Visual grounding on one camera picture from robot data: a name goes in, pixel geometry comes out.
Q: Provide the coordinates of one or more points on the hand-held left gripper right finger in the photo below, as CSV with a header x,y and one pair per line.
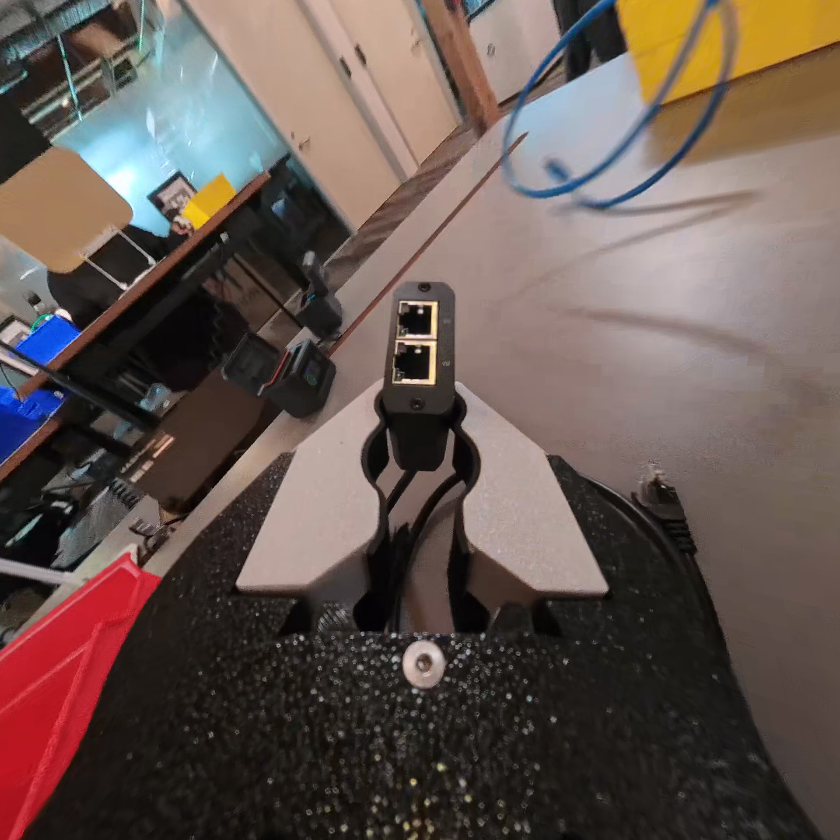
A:
x,y
525,512

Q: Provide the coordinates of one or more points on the small yellow storage bin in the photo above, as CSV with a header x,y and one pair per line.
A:
x,y
210,202

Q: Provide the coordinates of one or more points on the blue stacked storage bins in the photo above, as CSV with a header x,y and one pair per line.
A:
x,y
46,341

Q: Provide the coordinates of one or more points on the large yellow storage bin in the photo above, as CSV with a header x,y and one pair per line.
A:
x,y
722,39

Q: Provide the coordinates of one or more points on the black battery charger block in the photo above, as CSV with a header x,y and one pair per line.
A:
x,y
320,308

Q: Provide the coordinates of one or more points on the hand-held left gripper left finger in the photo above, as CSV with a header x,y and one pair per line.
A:
x,y
315,512

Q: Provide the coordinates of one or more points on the dark equipment box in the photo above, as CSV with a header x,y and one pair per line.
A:
x,y
197,446

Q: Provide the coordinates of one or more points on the wooden pillar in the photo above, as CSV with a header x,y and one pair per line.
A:
x,y
466,59

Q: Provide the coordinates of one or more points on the black light stand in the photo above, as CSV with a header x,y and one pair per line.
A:
x,y
79,387

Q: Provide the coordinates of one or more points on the black picture frame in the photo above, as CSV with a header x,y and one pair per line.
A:
x,y
172,193

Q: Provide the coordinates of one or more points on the black ethernet port adapter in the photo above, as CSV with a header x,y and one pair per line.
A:
x,y
420,400

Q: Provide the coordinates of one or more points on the red storage bin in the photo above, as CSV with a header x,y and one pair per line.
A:
x,y
59,656

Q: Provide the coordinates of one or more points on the white double door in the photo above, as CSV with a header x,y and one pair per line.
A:
x,y
394,79

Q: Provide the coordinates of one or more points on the wooden desk black legs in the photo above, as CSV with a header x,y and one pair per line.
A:
x,y
26,449
197,237

